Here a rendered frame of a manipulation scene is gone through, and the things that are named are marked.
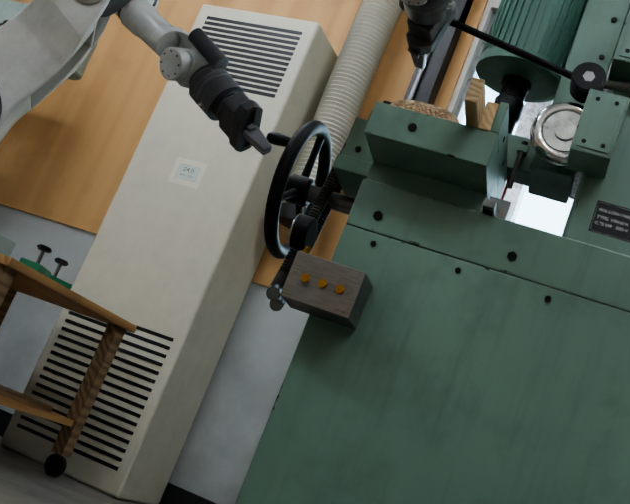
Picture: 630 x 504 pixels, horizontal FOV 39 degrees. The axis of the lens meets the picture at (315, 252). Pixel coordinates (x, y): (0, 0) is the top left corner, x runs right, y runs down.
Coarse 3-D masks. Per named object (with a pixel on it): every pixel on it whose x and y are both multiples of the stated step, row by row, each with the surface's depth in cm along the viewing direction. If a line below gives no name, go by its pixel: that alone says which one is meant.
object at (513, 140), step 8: (512, 136) 173; (520, 136) 173; (512, 144) 173; (528, 144) 172; (512, 152) 172; (528, 152) 172; (512, 160) 172; (528, 160) 171; (512, 168) 172; (520, 168) 171; (528, 168) 171; (520, 176) 174; (528, 176) 172; (528, 184) 176
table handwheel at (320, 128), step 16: (304, 128) 173; (320, 128) 178; (288, 144) 170; (304, 144) 173; (320, 144) 184; (288, 160) 169; (320, 160) 191; (288, 176) 169; (304, 176) 182; (320, 176) 192; (272, 192) 169; (288, 192) 175; (304, 192) 179; (336, 192) 180; (272, 208) 169; (336, 208) 179; (272, 224) 171; (272, 240) 174
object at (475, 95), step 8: (472, 80) 138; (480, 80) 138; (472, 88) 137; (480, 88) 137; (472, 96) 137; (480, 96) 138; (472, 104) 138; (480, 104) 140; (472, 112) 140; (480, 112) 143; (472, 120) 143
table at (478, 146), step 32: (384, 128) 148; (416, 128) 146; (448, 128) 145; (352, 160) 170; (384, 160) 157; (416, 160) 151; (448, 160) 146; (480, 160) 143; (352, 192) 180; (480, 192) 154
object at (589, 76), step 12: (456, 24) 171; (480, 36) 169; (492, 36) 168; (504, 48) 168; (516, 48) 167; (528, 60) 166; (540, 60) 165; (564, 72) 163; (576, 72) 161; (588, 72) 161; (600, 72) 160; (576, 84) 160; (588, 84) 160; (600, 84) 159; (612, 84) 161; (624, 84) 160; (576, 96) 163
